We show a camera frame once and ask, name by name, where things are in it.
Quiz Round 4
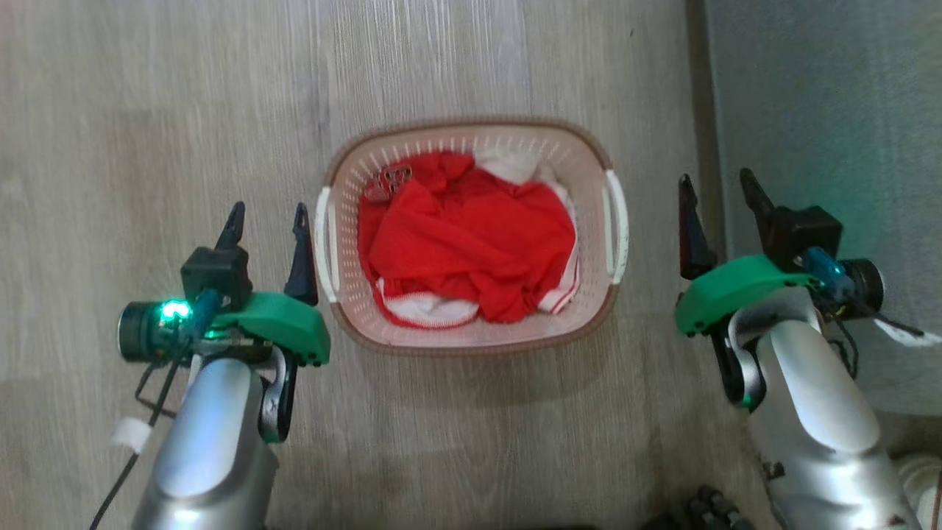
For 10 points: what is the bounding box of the white tape cable tag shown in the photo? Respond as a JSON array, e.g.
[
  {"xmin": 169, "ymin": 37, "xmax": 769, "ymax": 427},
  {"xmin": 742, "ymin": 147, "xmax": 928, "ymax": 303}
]
[{"xmin": 110, "ymin": 417, "xmax": 152, "ymax": 454}]

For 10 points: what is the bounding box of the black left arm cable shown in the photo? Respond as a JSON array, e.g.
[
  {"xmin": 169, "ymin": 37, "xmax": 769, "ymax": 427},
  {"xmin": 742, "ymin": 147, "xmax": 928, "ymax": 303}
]
[{"xmin": 90, "ymin": 324, "xmax": 207, "ymax": 530}]

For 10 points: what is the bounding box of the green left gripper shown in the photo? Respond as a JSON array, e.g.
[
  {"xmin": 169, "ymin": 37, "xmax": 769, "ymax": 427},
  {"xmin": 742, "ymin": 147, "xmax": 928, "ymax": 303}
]
[{"xmin": 118, "ymin": 202, "xmax": 330, "ymax": 367}]

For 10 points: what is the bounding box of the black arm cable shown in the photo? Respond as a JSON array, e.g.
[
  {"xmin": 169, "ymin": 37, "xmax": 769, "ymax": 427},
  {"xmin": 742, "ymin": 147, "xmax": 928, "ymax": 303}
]
[
  {"xmin": 90, "ymin": 324, "xmax": 207, "ymax": 530},
  {"xmin": 823, "ymin": 294, "xmax": 925, "ymax": 380}
]

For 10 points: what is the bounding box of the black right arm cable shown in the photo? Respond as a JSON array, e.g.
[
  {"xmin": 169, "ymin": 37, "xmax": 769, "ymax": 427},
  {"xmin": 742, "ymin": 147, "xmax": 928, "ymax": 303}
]
[{"xmin": 823, "ymin": 294, "xmax": 925, "ymax": 380}]

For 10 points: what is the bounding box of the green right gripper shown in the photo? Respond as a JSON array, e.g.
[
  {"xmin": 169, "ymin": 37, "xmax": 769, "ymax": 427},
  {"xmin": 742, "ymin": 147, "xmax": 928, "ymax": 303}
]
[{"xmin": 675, "ymin": 168, "xmax": 885, "ymax": 339}]

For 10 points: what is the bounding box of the beige plastic laundry basket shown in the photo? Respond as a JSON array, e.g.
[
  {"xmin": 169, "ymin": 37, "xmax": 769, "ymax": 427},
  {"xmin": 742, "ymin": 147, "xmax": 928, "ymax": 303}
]
[{"xmin": 315, "ymin": 116, "xmax": 630, "ymax": 358}]

